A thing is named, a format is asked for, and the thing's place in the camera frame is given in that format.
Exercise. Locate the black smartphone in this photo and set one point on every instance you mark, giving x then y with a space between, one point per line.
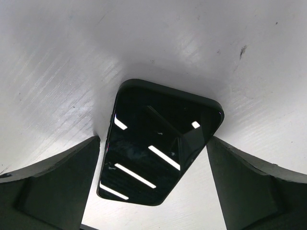
155 134

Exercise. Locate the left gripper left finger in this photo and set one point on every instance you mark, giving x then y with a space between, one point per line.
50 194

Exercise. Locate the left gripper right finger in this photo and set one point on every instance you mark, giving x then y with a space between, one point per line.
255 194

